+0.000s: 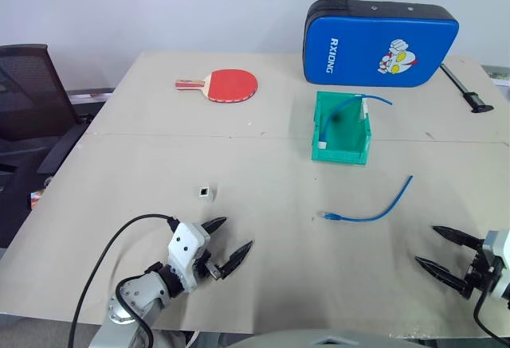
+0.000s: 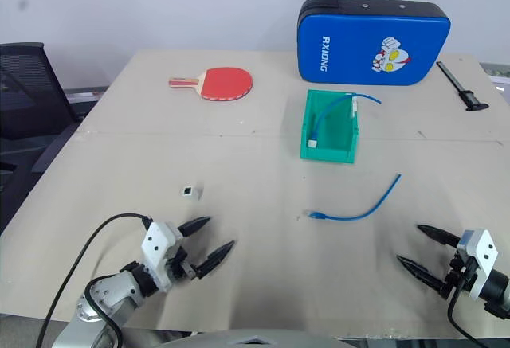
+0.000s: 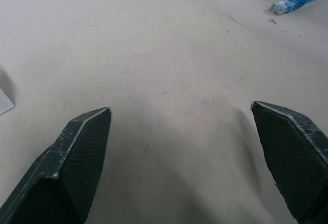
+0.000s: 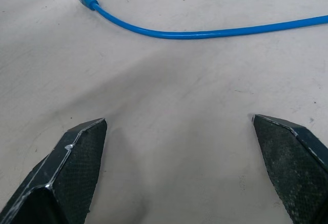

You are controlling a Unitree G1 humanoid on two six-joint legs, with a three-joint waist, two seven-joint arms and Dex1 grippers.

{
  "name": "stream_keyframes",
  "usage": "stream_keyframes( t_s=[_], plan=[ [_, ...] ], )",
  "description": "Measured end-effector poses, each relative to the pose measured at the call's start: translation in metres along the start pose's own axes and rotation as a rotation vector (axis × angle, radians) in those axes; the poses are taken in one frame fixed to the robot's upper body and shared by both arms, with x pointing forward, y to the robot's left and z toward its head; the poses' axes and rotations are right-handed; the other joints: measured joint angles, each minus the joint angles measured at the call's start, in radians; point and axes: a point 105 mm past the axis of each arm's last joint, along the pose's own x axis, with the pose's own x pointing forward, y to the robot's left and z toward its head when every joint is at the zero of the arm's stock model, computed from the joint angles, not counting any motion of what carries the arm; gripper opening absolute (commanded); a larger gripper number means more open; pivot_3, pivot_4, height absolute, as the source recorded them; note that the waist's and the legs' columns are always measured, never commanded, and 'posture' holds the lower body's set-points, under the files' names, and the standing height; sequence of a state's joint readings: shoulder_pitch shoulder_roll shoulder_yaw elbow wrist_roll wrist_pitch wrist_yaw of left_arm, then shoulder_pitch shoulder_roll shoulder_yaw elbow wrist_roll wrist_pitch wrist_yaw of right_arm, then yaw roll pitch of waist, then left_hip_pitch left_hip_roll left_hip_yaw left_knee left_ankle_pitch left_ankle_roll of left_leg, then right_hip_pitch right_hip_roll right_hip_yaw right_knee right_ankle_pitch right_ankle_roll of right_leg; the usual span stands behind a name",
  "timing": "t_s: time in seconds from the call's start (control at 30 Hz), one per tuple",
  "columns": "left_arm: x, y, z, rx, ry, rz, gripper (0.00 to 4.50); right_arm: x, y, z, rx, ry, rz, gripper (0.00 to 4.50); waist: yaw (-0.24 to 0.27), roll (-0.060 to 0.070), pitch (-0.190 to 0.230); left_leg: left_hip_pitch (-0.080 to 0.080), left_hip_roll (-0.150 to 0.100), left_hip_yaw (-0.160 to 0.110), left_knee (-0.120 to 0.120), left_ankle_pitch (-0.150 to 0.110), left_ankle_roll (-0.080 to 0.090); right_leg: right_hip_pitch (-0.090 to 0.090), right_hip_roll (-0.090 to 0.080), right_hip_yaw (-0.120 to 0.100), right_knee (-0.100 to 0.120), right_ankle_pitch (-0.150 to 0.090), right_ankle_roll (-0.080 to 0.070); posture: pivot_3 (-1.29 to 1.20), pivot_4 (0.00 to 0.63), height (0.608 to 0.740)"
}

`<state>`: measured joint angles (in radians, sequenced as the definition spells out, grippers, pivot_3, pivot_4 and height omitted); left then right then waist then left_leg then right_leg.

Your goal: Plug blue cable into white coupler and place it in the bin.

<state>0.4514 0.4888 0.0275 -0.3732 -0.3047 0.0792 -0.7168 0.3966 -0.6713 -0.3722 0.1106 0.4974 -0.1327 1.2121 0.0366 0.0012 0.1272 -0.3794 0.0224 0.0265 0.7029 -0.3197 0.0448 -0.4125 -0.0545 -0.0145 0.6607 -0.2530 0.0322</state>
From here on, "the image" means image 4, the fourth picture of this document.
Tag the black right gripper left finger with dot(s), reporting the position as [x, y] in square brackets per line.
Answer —
[64, 178]

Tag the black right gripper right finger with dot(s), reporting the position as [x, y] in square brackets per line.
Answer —
[294, 167]

